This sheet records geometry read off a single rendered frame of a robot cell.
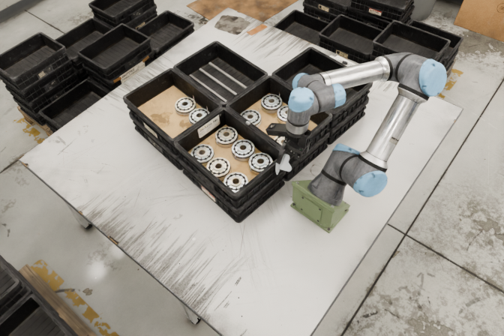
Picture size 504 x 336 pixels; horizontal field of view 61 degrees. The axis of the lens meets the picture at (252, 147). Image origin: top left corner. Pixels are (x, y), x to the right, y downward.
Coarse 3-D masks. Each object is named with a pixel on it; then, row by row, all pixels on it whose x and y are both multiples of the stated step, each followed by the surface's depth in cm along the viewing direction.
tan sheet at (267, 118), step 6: (258, 102) 211; (252, 108) 209; (258, 108) 209; (240, 114) 207; (264, 114) 206; (270, 114) 206; (276, 114) 206; (264, 120) 204; (270, 120) 203; (276, 120) 203; (264, 126) 201; (312, 126) 200
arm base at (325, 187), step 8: (320, 176) 172; (328, 176) 169; (312, 184) 173; (320, 184) 170; (328, 184) 169; (336, 184) 169; (344, 184) 171; (312, 192) 171; (320, 192) 169; (328, 192) 169; (336, 192) 169; (328, 200) 169; (336, 200) 170
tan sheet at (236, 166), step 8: (208, 136) 199; (240, 136) 198; (200, 144) 196; (208, 144) 196; (216, 144) 196; (216, 152) 192; (224, 152) 192; (256, 152) 191; (232, 160) 189; (248, 160) 189; (272, 160) 188; (232, 168) 186; (240, 168) 186; (248, 168) 186; (248, 176) 183
